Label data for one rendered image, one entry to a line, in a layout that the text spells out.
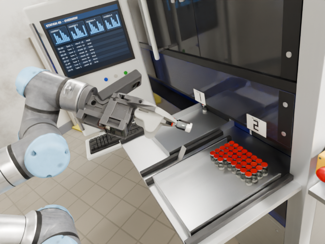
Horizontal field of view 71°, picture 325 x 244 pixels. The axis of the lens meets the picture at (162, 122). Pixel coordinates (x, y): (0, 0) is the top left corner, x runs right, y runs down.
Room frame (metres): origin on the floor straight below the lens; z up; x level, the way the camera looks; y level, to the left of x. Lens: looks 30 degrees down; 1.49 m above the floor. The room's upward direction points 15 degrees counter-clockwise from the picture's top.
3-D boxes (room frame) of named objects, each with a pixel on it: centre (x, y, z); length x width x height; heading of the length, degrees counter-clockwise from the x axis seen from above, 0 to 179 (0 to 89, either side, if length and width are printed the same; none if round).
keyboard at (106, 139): (1.15, 0.24, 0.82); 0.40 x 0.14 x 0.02; 102
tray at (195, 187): (0.56, -0.11, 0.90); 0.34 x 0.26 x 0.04; 108
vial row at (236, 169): (0.59, -0.20, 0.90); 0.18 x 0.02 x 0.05; 19
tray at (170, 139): (0.92, -0.11, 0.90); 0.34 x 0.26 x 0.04; 109
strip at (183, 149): (0.70, 0.01, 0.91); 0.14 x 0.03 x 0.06; 108
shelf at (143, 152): (0.73, -0.10, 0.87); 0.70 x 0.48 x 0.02; 19
